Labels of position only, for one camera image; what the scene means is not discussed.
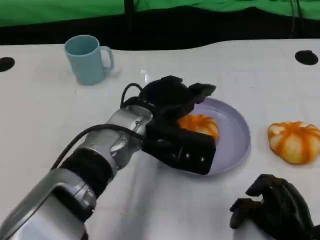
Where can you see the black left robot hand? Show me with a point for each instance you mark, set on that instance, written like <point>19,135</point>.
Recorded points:
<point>170,97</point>

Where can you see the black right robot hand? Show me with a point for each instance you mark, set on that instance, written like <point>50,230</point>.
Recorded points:
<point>282,212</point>

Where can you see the orange and white bread roll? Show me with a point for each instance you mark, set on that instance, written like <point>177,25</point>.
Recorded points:
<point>202,125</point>
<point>295,143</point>

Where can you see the lilac plate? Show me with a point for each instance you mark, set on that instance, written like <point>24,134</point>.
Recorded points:
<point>232,130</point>

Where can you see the pale green mug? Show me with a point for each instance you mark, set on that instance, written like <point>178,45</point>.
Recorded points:
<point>86,62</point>

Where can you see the black upright pole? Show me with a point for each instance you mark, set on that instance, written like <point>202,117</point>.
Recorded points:
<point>129,15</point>

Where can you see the green cloth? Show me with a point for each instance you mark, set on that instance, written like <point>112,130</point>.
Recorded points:
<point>62,10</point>

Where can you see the black table grommet hole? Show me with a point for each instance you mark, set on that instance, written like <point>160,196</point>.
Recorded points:
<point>5,64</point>
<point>306,57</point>

